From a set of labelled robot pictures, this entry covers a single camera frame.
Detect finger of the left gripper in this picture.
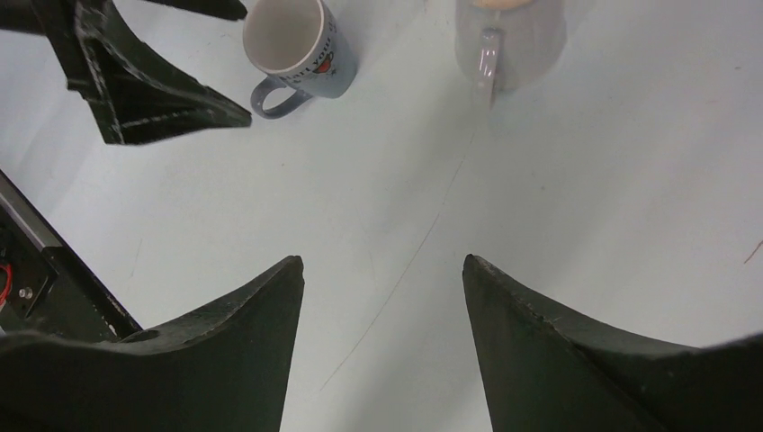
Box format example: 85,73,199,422
148,0,247,21

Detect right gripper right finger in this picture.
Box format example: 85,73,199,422
462,255,762,431

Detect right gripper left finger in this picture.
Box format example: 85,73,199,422
1,256,304,431

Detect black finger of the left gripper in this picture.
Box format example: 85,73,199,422
32,1,252,145

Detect grey mug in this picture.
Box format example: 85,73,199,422
455,0,567,112
242,0,358,120

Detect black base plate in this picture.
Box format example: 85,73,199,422
1,174,142,343

